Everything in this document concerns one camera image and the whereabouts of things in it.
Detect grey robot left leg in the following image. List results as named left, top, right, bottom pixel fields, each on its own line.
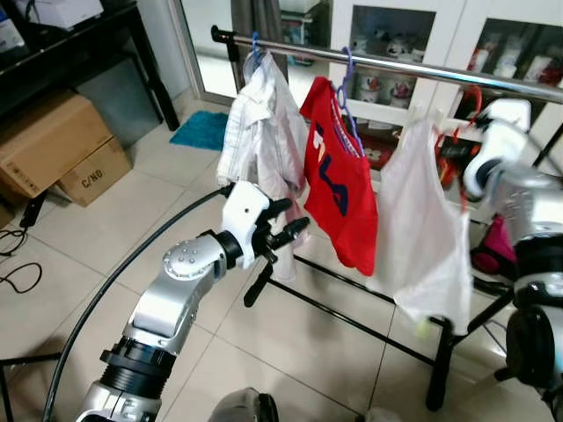
left=207, top=387, right=281, bottom=422

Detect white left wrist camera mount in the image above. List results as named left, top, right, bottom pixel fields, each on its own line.
left=220, top=182, right=271, bottom=269

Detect grey robot leg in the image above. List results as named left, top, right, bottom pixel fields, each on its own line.
left=365, top=406, right=397, bottom=422
left=207, top=387, right=281, bottom=422

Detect grey robot right leg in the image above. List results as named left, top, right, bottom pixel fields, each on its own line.
left=365, top=406, right=397, bottom=422

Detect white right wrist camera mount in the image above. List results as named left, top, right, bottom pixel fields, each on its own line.
left=464, top=98, right=531, bottom=199

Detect pale white t-shirt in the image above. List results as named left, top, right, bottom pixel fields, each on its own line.
left=369, top=119, right=473, bottom=337

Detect large cardboard box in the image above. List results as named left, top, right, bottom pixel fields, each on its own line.
left=0, top=91, right=115, bottom=199

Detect small printed cardboard box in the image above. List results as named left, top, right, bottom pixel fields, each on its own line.
left=57, top=136, right=133, bottom=207

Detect grey curtain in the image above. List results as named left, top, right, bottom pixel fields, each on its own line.
left=230, top=0, right=284, bottom=55

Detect white button shirt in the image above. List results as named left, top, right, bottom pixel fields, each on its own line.
left=217, top=53, right=311, bottom=282

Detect black table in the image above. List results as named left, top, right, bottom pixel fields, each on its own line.
left=0, top=0, right=181, bottom=133

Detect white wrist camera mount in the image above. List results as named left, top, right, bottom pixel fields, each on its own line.
left=464, top=98, right=531, bottom=199
left=220, top=182, right=271, bottom=269

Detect pink vacuum cleaner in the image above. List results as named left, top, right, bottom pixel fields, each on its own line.
left=471, top=215, right=520, bottom=280

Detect blue plastic hanger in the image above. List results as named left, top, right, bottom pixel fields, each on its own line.
left=249, top=33, right=265, bottom=67

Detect red shirt with navy letters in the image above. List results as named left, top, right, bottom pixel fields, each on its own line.
left=299, top=76, right=379, bottom=276

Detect white-framed glass door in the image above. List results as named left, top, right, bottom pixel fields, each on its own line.
left=167, top=0, right=238, bottom=102

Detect grey board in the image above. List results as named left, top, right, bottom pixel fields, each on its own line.
left=75, top=57, right=164, bottom=146

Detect white glass-door cabinet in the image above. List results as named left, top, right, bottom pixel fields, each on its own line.
left=299, top=0, right=563, bottom=177

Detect teal floor mat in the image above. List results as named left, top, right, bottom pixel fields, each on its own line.
left=169, top=110, right=230, bottom=152

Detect white box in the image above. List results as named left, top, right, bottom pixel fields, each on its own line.
left=26, top=0, right=105, bottom=27

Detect steel rail clothes rack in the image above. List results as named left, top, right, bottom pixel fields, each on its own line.
left=209, top=25, right=563, bottom=412

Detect purple plastic hanger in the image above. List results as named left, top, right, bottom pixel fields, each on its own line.
left=334, top=46, right=366, bottom=155

